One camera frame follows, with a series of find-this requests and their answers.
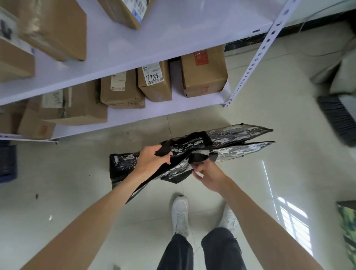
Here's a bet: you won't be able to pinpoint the person's right white shoe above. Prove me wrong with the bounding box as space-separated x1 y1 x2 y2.
218 204 237 233

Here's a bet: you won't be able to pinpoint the person's right forearm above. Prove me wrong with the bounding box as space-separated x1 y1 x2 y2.
215 178 325 270

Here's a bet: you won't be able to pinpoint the white metal shelf rack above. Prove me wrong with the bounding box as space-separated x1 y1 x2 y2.
0 0 302 144

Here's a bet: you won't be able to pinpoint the person's left forearm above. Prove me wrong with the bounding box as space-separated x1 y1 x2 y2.
20 174 146 270

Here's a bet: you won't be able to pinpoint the person's left white shoe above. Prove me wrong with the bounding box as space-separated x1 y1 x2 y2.
171 196 190 238

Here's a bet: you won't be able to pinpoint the shaded brown cardboard box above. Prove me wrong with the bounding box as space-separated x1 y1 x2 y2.
0 102 27 136

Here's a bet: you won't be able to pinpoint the large plain cardboard box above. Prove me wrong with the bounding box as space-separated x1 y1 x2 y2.
16 0 88 62

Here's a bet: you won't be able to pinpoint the cardboard box with handwritten label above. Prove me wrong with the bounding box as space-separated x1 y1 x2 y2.
137 60 172 103

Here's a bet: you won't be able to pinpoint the cardboard box with white label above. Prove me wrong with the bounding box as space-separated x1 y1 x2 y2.
100 69 146 109

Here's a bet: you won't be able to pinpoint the cardboard box with black scribble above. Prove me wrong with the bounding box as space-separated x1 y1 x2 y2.
0 8 36 83

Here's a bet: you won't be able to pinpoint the green patterned bag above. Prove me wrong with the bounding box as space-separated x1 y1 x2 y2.
336 201 356 257

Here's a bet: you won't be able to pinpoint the person's right trouser leg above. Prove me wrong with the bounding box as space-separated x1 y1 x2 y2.
200 227 247 270

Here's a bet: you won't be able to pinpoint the person's white shoe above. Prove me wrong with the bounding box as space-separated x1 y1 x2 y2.
218 204 237 233
171 196 190 238

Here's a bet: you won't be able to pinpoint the cardboard box with red label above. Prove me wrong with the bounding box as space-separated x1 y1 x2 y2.
181 45 229 98

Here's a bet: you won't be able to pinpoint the small plain cardboard box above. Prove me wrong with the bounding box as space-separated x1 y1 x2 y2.
17 107 57 140

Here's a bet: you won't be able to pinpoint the cardboard box with barcode label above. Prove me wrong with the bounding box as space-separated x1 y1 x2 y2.
97 0 155 30

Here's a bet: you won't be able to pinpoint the person's left hand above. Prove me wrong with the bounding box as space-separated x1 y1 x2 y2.
132 144 172 183

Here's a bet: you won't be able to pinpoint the blue plastic crate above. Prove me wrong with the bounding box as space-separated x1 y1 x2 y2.
0 140 18 183

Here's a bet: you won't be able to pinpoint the person's left trouser leg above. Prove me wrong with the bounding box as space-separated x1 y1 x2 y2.
156 233 194 270

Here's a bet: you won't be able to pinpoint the person's trouser leg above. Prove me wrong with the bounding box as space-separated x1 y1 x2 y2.
200 227 247 270
156 233 194 270

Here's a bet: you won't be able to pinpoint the person's right hand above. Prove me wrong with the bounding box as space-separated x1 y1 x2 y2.
192 160 233 193

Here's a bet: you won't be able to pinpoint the wide taped cardboard box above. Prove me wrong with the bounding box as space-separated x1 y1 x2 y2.
38 80 108 126

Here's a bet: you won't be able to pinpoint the white cable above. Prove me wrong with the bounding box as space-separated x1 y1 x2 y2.
299 0 356 32

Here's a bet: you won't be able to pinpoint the black white patterned tote bag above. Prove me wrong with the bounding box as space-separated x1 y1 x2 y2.
109 123 276 205

